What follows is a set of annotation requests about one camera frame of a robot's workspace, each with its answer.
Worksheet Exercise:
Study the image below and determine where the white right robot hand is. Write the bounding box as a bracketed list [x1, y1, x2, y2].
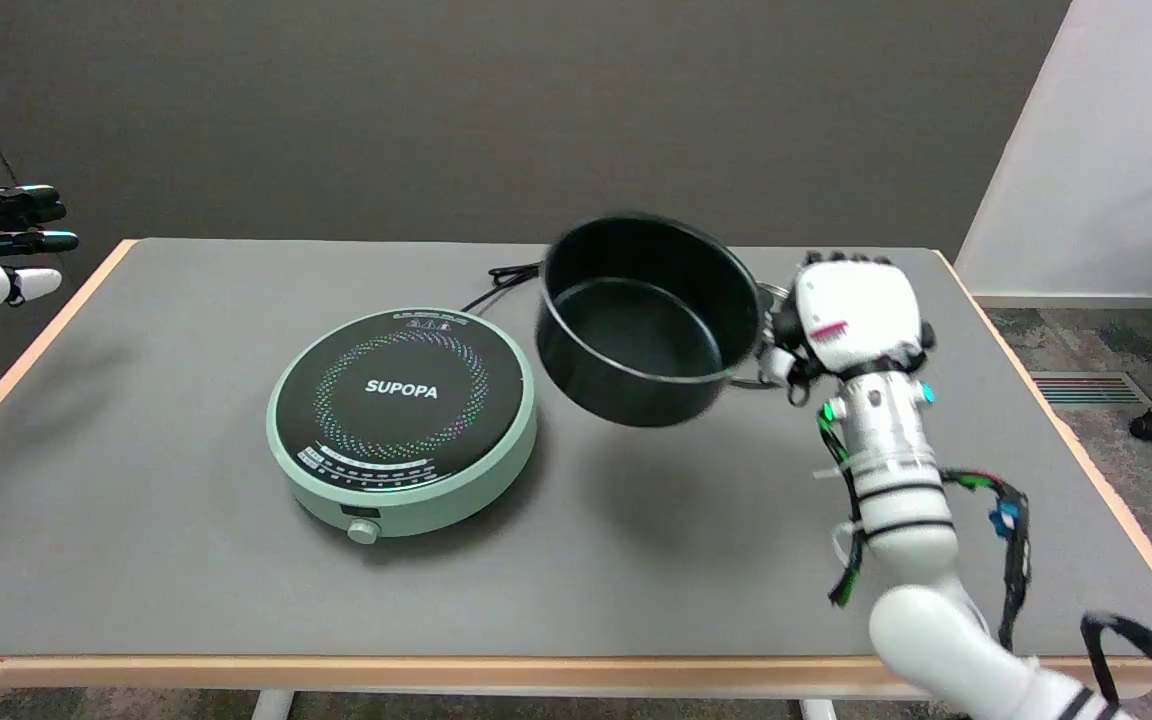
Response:
[762, 250, 937, 406]

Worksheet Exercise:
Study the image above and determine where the black soup pot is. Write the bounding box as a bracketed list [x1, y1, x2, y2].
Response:
[534, 212, 792, 429]

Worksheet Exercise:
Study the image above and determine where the green round induction stove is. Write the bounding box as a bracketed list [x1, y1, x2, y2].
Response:
[266, 307, 539, 546]

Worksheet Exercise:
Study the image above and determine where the floor vent grille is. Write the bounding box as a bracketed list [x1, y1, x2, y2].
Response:
[1028, 372, 1152, 408]

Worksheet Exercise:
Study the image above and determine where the white partition panel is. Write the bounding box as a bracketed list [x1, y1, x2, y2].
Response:
[954, 0, 1152, 309]

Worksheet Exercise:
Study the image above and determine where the grey table mat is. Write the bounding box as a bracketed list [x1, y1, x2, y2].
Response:
[0, 238, 1152, 661]

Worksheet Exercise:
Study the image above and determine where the green and black wrist cable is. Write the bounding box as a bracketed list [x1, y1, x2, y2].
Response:
[815, 400, 869, 609]

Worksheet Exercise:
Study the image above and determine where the black cable with blue tag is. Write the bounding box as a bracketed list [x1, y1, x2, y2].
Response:
[941, 468, 1033, 653]

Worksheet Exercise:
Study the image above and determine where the black stove power cable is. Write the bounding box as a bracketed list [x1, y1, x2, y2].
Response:
[461, 262, 545, 314]

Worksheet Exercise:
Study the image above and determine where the black looping arm cable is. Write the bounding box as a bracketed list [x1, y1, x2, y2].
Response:
[1080, 612, 1152, 713]

